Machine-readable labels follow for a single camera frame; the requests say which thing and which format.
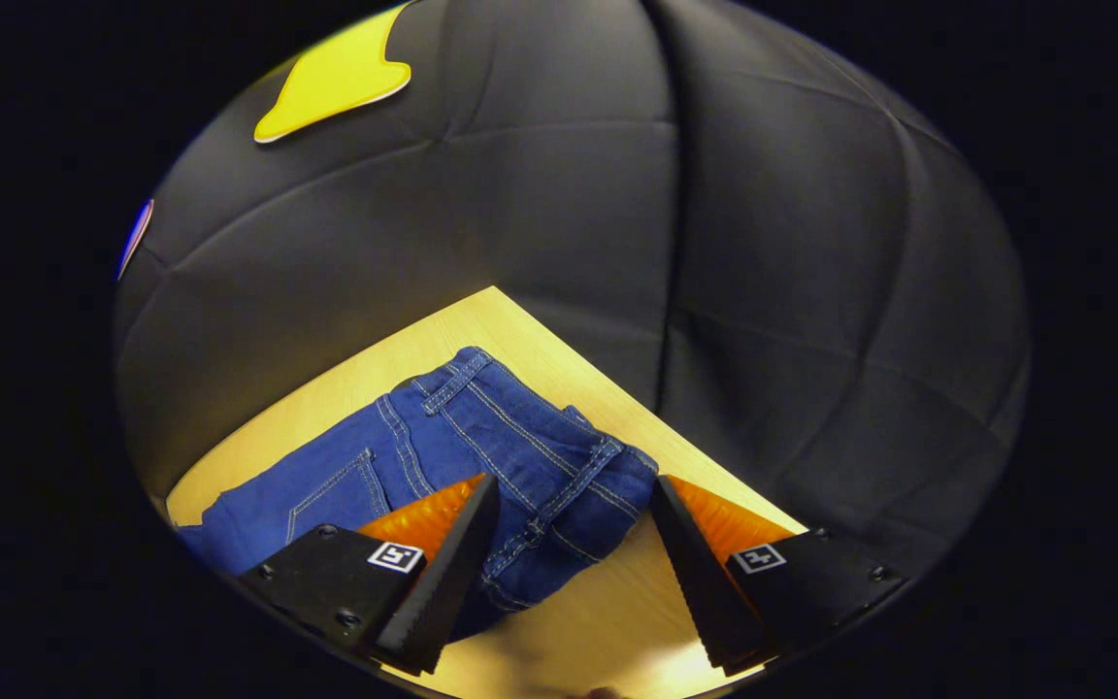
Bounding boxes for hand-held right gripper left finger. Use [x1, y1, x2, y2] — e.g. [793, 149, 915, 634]
[239, 473, 502, 677]

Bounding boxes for black backdrop cloth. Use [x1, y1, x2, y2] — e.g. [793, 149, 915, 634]
[113, 0, 1033, 583]

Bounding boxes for blue denim jeans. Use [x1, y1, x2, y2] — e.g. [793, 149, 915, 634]
[176, 347, 660, 642]

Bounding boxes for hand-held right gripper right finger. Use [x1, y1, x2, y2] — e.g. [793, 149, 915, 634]
[649, 475, 909, 678]

